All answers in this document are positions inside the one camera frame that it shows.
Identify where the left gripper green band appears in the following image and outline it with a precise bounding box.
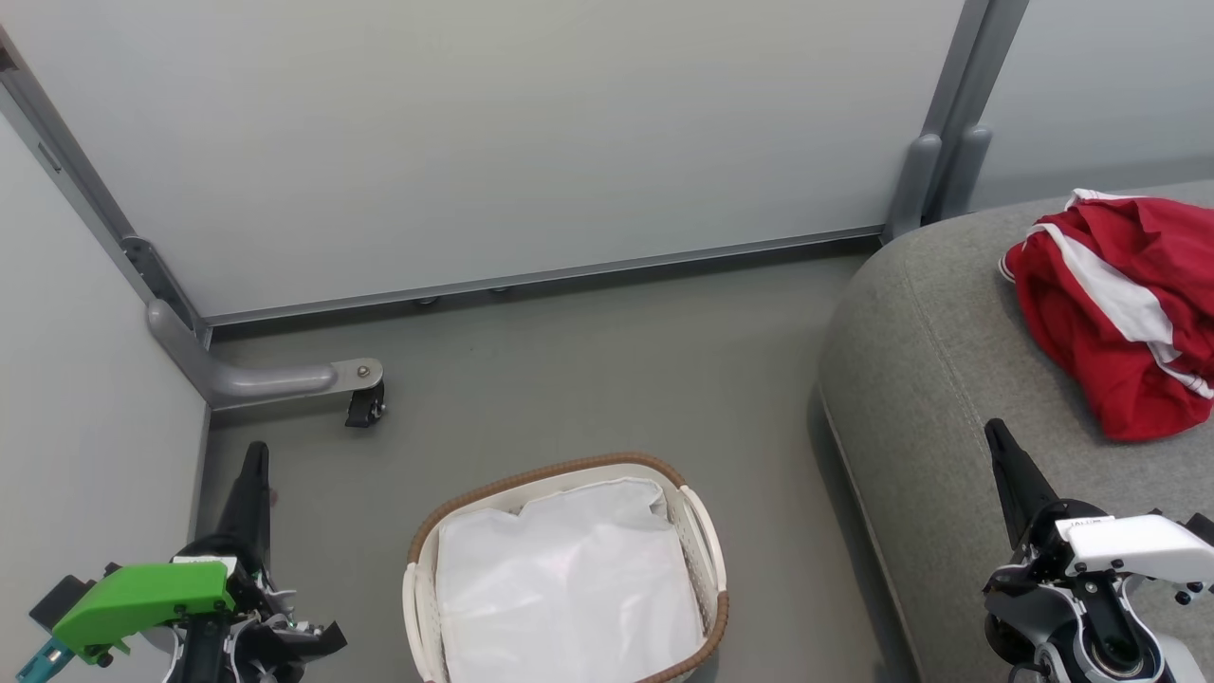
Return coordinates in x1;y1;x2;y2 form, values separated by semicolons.
51;441;274;666

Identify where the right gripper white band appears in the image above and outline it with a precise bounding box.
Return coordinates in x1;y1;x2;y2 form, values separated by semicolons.
984;417;1214;596

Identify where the red garment with white stripes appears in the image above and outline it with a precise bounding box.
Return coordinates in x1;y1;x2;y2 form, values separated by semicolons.
998;188;1214;444

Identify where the white laundry basket brown rim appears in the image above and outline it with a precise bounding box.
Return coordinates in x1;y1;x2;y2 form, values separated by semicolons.
402;452;730;683

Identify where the white basket liner cloth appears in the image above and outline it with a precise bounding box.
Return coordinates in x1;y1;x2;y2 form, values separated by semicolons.
435;476;708;683

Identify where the grey partition caster leg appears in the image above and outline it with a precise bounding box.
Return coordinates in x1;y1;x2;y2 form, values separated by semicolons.
145;298;386;415

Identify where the grey fabric sofa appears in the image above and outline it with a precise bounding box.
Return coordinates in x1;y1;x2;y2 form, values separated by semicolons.
818;180;1214;683

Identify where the black caster wheel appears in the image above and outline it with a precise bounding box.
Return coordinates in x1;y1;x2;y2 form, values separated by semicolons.
343;381;388;430

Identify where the left cable with teal connector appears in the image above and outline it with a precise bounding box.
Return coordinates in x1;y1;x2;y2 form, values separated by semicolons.
13;635;78;683

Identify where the grey partition corner post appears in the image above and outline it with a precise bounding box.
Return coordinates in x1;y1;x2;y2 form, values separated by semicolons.
0;27;212;335

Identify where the grey partition bottom rail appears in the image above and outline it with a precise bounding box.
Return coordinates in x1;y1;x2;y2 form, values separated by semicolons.
203;225;889;329

